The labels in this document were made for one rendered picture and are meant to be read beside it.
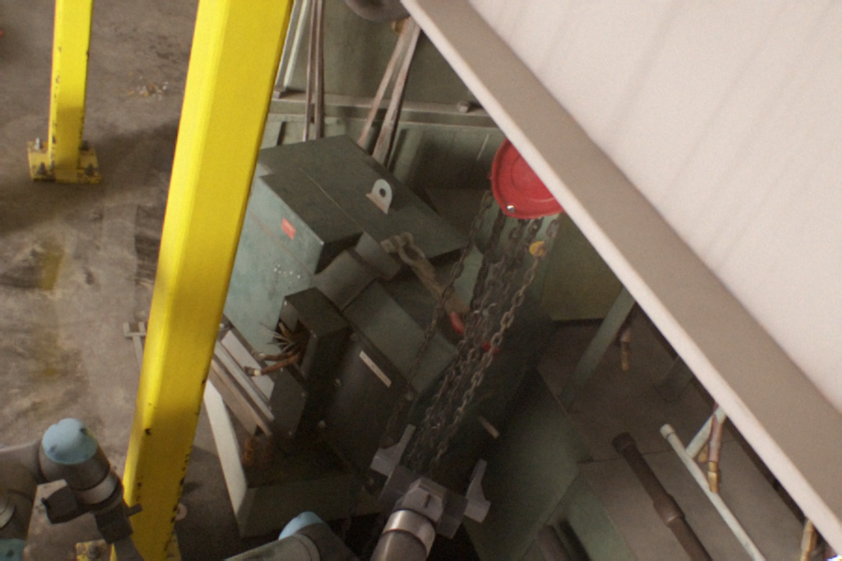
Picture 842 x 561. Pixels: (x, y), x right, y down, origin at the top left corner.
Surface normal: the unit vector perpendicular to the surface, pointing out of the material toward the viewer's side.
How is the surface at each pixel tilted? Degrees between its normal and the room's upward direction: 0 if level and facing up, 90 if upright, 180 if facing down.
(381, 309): 45
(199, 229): 90
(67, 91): 90
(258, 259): 90
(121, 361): 0
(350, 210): 0
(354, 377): 90
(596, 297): 72
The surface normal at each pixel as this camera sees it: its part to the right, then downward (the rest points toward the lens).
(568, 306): 0.43, 0.40
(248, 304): -0.72, 0.24
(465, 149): 0.36, 0.66
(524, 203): -0.33, 0.51
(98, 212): 0.29, -0.75
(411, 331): -0.30, -0.36
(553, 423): -0.89, 0.02
